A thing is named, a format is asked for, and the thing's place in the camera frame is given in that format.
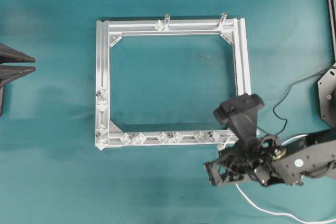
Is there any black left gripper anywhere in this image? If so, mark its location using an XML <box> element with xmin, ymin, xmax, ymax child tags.
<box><xmin>0</xmin><ymin>43</ymin><xmax>36</xmax><ymax>116</ymax></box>

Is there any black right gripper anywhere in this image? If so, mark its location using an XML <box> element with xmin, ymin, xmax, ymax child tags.
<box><xmin>211</xmin><ymin>135</ymin><xmax>282</xmax><ymax>187</ymax></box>

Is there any white cable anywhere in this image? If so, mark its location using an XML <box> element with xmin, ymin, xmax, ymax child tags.
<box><xmin>217</xmin><ymin>133</ymin><xmax>336</xmax><ymax>222</ymax></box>

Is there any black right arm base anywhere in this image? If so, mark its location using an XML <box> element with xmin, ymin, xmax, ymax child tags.
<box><xmin>317</xmin><ymin>64</ymin><xmax>335</xmax><ymax>128</ymax></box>

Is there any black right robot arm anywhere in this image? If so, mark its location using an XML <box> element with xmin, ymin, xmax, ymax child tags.
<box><xmin>204</xmin><ymin>129</ymin><xmax>335</xmax><ymax>187</ymax></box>

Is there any clear upright pin right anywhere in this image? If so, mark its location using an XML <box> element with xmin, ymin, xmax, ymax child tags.
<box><xmin>218</xmin><ymin>12</ymin><xmax>227</xmax><ymax>29</ymax></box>

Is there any clear upright pin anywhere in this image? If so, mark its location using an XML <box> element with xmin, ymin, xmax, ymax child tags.
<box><xmin>164</xmin><ymin>14</ymin><xmax>171</xmax><ymax>30</ymax></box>
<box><xmin>218</xmin><ymin>12</ymin><xmax>227</xmax><ymax>29</ymax></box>

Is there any clear upright pin left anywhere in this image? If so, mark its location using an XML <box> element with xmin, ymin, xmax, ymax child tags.
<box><xmin>164</xmin><ymin>14</ymin><xmax>171</xmax><ymax>30</ymax></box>

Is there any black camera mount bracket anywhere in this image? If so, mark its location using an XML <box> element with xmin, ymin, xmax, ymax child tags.
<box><xmin>228</xmin><ymin>108</ymin><xmax>259</xmax><ymax>154</ymax></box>

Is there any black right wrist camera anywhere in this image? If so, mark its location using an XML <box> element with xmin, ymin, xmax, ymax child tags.
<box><xmin>213</xmin><ymin>93</ymin><xmax>265</xmax><ymax>124</ymax></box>

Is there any thin black camera cable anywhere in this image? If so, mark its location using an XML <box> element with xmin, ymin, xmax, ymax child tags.
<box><xmin>256</xmin><ymin>62</ymin><xmax>336</xmax><ymax>137</ymax></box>

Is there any black extrusion rail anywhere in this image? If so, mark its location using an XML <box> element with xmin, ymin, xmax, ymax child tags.
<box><xmin>327</xmin><ymin>0</ymin><xmax>335</xmax><ymax>58</ymax></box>

